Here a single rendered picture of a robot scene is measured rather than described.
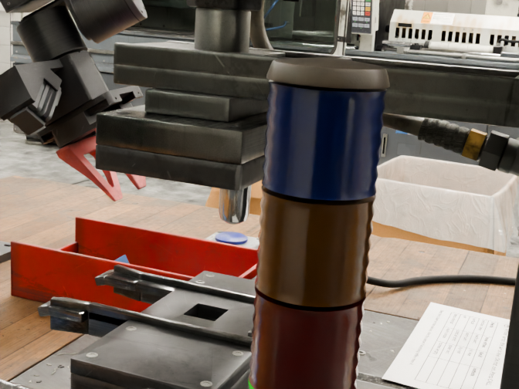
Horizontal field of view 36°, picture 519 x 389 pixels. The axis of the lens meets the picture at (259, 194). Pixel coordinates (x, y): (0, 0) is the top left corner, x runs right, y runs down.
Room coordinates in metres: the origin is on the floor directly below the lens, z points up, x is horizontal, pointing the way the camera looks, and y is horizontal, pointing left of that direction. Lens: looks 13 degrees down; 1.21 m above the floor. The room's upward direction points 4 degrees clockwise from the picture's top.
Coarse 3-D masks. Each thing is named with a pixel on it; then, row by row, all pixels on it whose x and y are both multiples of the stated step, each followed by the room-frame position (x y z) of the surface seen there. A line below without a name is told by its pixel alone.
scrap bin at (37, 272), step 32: (96, 224) 0.87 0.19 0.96; (32, 256) 0.76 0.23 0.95; (64, 256) 0.75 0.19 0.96; (96, 256) 0.87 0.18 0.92; (128, 256) 0.86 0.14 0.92; (160, 256) 0.84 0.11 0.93; (192, 256) 0.83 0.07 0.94; (224, 256) 0.81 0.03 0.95; (256, 256) 0.80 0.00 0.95; (32, 288) 0.76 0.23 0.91; (64, 288) 0.75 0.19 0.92; (96, 288) 0.74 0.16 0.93
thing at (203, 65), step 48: (192, 0) 0.53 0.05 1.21; (240, 0) 0.52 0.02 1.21; (144, 48) 0.52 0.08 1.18; (192, 48) 0.54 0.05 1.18; (240, 48) 0.53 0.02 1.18; (192, 96) 0.49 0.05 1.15; (240, 96) 0.49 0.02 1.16; (432, 96) 0.45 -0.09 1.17; (480, 96) 0.44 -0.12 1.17; (144, 144) 0.48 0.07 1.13; (192, 144) 0.46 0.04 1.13; (240, 144) 0.45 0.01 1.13; (240, 192) 0.48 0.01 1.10
